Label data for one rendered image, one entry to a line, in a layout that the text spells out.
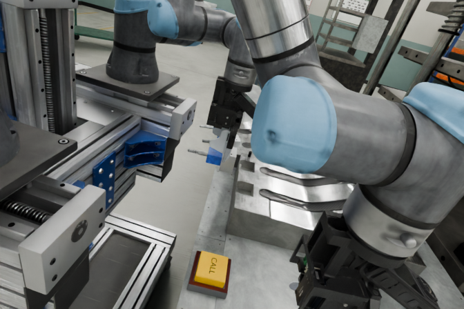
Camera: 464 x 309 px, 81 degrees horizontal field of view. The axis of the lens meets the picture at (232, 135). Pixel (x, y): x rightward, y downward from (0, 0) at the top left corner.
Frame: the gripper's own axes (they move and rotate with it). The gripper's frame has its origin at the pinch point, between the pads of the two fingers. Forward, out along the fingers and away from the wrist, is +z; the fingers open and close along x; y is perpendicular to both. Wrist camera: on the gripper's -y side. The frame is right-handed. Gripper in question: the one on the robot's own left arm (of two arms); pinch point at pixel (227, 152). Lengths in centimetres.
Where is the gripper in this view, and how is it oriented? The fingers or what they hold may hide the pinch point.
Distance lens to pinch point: 73.5
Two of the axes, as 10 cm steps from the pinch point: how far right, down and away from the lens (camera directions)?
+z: -2.4, 8.6, 4.6
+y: -9.7, -2.3, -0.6
